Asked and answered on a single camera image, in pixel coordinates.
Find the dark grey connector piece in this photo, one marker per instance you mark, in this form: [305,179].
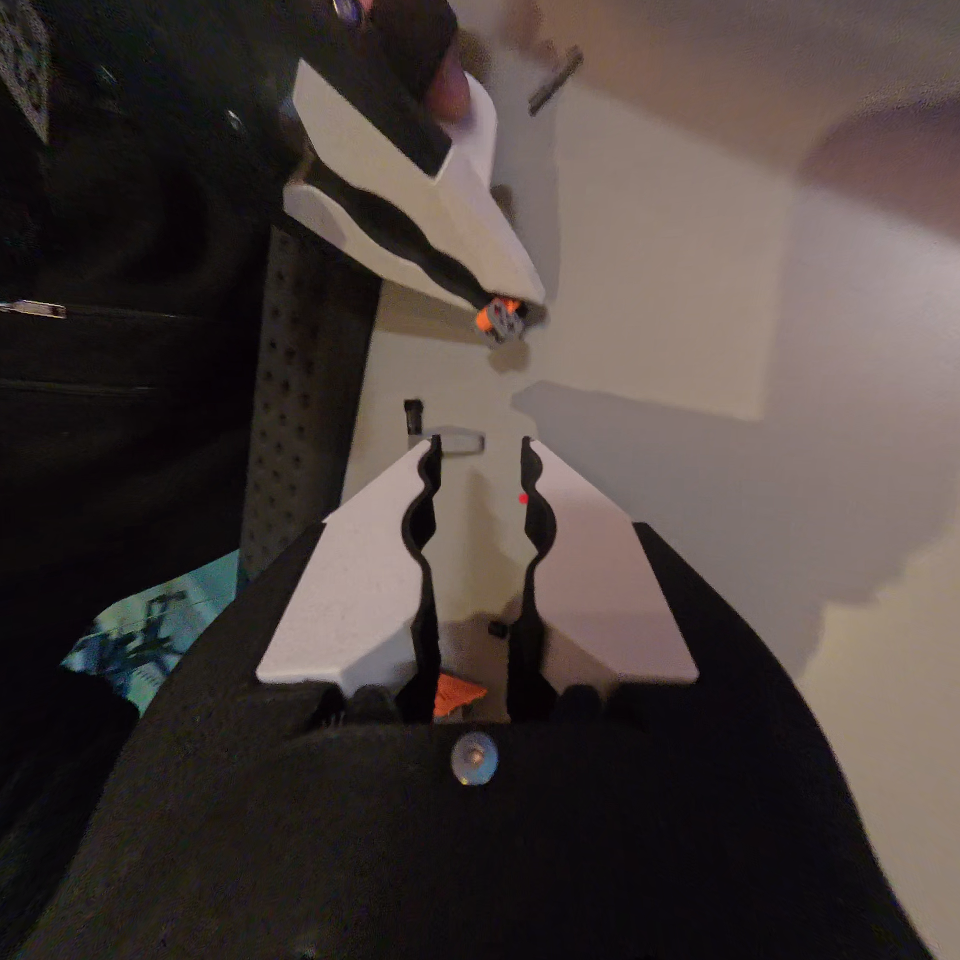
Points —
[509,324]

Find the person's left hand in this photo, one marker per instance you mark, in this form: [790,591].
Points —
[452,91]

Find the black perforated board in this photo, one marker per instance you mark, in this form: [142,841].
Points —
[300,413]

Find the grey beam black axle assembly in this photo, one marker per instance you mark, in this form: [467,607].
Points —
[457,443]

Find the dark grey rod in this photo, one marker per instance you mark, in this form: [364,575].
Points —
[555,79]

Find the orange connector piece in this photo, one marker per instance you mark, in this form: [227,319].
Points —
[484,319]

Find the grey and orange brick model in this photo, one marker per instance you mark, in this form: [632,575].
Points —
[454,694]

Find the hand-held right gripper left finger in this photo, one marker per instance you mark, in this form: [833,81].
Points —
[345,600]

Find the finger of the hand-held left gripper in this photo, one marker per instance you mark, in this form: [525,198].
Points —
[323,217]
[451,217]

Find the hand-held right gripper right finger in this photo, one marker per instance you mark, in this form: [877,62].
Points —
[607,600]

